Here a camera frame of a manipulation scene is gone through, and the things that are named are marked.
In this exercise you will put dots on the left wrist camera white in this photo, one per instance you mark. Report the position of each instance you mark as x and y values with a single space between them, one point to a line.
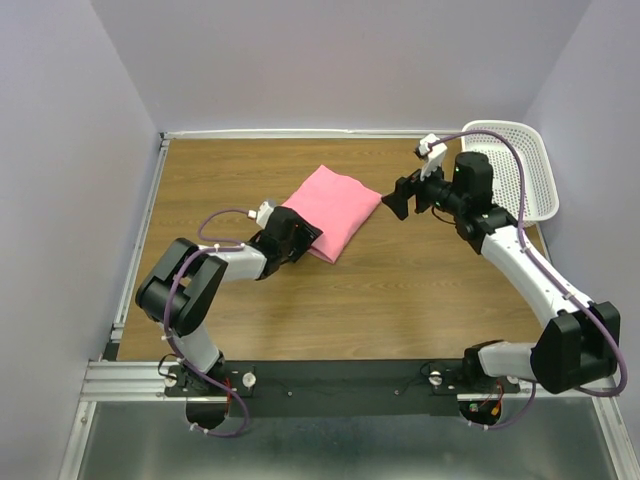
262 214

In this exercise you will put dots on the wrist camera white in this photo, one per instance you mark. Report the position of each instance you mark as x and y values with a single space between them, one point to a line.
432 151
262 214

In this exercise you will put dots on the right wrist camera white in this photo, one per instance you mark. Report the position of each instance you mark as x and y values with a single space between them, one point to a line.
432 151

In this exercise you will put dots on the pink t shirt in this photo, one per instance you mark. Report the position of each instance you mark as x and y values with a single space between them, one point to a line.
336 204

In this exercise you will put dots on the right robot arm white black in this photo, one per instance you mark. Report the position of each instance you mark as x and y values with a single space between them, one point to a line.
577 344

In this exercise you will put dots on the white perforated plastic basket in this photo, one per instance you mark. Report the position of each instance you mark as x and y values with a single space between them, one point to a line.
541 198

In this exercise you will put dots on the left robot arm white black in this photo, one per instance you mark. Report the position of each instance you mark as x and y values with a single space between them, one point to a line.
180 289

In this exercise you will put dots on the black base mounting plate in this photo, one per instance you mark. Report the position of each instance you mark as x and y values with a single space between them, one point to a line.
252 390

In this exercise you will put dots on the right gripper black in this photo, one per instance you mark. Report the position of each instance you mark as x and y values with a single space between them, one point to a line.
405 187

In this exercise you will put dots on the aluminium front rail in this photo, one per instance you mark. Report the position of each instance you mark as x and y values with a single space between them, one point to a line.
139 381

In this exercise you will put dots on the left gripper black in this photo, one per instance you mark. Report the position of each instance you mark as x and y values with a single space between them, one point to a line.
306 234

